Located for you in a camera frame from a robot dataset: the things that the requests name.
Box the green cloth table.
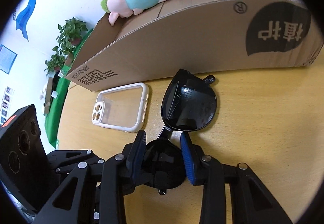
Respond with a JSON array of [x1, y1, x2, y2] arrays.
[[44, 28, 95, 149]]

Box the clear white phone case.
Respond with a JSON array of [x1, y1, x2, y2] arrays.
[[91, 82, 150, 133]]

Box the potted green plant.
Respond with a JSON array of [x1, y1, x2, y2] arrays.
[[52, 18, 88, 55], [45, 53, 66, 73]]

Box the black sunglasses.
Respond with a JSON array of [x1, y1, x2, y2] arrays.
[[142, 69, 217, 195]]

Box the brown cardboard box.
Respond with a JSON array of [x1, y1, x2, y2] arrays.
[[66, 0, 323, 91]]

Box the blue wall poster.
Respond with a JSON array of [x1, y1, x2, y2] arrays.
[[0, 44, 17, 74]]

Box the blue wave wall decal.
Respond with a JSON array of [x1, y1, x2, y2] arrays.
[[16, 0, 36, 41]]

